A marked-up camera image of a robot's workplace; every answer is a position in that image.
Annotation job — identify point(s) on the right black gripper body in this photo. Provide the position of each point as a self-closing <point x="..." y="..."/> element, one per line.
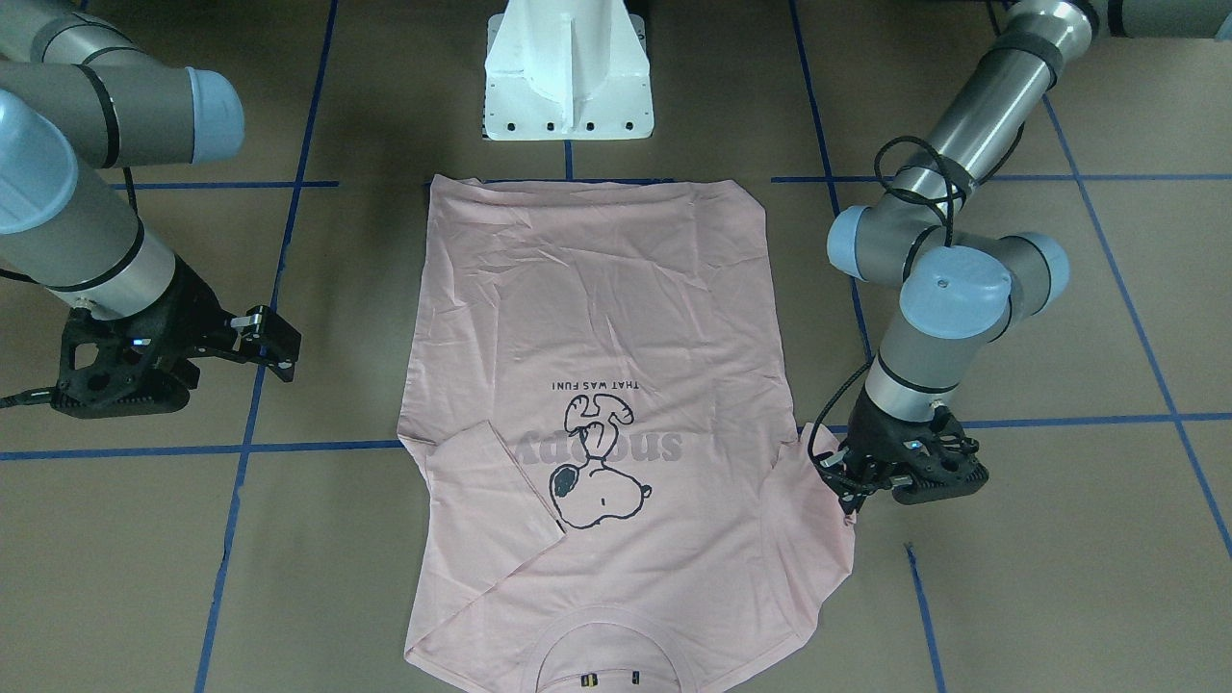
<point x="195" y="310"/>

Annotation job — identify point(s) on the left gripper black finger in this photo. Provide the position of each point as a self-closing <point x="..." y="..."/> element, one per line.
<point x="852" y="495"/>

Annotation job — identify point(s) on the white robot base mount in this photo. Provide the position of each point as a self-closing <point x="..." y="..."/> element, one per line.
<point x="567" y="70"/>

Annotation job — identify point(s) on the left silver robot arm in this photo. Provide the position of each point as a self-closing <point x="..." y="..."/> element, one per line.
<point x="957" y="290"/>

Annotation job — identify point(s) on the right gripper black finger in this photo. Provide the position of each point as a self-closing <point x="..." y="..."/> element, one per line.
<point x="264" y="338"/>

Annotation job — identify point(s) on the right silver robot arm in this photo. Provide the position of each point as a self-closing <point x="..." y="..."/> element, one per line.
<point x="78" y="97"/>

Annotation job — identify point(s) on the pink Snoopy t-shirt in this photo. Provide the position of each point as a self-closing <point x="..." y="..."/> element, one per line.
<point x="619" y="499"/>

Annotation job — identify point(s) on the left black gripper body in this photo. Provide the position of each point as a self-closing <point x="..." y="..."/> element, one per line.
<point x="878" y="425"/>

